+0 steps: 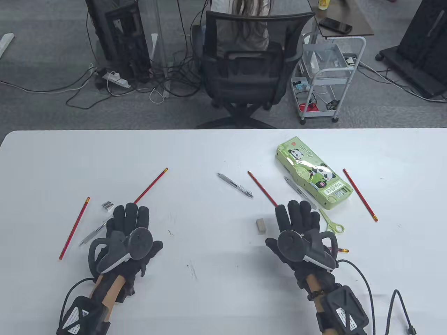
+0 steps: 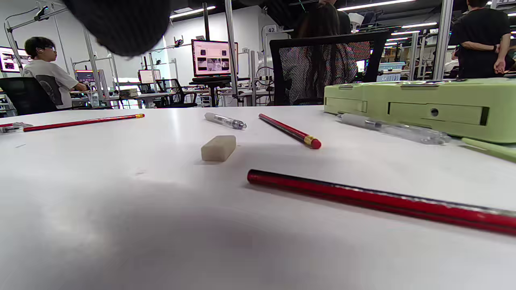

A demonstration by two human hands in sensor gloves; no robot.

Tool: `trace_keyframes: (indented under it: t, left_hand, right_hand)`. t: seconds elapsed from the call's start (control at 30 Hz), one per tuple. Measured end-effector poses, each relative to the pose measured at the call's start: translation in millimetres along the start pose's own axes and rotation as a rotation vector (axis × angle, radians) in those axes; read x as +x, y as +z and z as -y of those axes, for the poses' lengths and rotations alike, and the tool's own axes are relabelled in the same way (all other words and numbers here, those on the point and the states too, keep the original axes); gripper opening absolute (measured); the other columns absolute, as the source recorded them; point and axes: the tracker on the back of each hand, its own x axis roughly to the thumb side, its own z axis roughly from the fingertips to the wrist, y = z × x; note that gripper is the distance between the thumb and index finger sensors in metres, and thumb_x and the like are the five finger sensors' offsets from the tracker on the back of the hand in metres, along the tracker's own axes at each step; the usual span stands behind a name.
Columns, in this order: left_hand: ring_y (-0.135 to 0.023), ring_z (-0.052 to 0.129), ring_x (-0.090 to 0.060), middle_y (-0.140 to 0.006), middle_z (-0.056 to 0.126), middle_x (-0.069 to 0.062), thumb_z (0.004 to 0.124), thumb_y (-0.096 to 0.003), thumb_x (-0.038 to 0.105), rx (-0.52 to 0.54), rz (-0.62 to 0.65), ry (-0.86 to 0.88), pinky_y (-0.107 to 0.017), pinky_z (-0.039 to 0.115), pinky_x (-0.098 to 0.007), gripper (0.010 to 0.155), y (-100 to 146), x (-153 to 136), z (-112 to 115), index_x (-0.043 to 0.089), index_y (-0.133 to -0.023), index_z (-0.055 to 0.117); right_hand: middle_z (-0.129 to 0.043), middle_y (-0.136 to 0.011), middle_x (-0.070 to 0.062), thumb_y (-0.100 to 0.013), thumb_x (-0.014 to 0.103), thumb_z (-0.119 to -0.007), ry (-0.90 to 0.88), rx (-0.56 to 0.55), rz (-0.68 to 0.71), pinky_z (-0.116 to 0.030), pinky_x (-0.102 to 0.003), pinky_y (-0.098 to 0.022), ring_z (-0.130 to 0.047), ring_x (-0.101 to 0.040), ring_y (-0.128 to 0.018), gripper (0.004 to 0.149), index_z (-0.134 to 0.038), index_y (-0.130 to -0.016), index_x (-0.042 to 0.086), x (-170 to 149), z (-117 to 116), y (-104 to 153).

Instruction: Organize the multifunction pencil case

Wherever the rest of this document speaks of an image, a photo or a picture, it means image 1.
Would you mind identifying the black right wrist camera module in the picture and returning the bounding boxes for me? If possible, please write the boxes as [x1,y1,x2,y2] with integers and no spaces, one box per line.
[316,285,370,335]

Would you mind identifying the clear plastic ballpoint pen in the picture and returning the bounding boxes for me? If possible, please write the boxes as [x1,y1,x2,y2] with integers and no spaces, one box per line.
[79,218,114,246]
[217,173,254,199]
[284,176,317,210]

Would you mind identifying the black computer tower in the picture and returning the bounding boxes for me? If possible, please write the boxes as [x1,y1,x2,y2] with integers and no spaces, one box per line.
[85,0,152,84]

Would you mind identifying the green multifunction pencil case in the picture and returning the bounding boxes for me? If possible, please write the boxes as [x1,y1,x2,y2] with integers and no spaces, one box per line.
[276,136,353,210]

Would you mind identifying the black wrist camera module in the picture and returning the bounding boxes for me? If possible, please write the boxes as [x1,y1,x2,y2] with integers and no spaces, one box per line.
[316,285,370,335]
[57,296,111,335]

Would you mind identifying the black mesh office chair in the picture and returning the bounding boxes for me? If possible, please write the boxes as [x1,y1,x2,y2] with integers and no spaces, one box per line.
[194,10,316,129]

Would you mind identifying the grey white hand controller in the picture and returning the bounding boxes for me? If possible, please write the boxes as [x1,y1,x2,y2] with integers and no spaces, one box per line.
[278,229,338,273]
[88,227,154,278]

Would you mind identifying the white flat bar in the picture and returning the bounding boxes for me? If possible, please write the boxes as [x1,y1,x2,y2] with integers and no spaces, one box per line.
[0,33,15,58]

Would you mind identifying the person's left hand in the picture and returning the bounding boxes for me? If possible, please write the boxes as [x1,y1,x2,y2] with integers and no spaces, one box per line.
[107,203,163,303]

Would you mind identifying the black wheeled stand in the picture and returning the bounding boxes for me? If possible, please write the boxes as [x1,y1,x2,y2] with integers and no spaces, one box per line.
[375,0,447,100]

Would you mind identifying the white utility cart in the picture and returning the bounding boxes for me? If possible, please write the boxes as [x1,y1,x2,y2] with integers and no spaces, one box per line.
[291,33,367,125]

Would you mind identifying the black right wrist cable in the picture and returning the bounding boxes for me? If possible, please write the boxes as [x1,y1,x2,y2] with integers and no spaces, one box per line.
[336,259,417,335]

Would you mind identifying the person's right hand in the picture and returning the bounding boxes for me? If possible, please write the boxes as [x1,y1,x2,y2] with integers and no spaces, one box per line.
[265,200,338,289]

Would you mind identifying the brown side table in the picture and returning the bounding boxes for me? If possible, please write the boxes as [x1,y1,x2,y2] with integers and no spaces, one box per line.
[309,0,375,39]

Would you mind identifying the black left wrist camera module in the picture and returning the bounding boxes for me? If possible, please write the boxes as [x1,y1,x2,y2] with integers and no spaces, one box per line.
[57,296,111,335]

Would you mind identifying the tangle of black floor cables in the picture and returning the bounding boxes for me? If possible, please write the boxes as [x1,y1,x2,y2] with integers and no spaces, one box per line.
[66,45,206,109]

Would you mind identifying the white power strip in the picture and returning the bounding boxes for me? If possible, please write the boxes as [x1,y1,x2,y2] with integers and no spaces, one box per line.
[102,71,131,89]

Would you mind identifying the small green scissors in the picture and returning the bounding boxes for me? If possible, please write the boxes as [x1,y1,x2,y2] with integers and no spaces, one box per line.
[318,208,345,235]

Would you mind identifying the black smartphone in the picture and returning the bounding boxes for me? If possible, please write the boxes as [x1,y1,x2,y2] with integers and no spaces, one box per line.
[318,17,352,34]

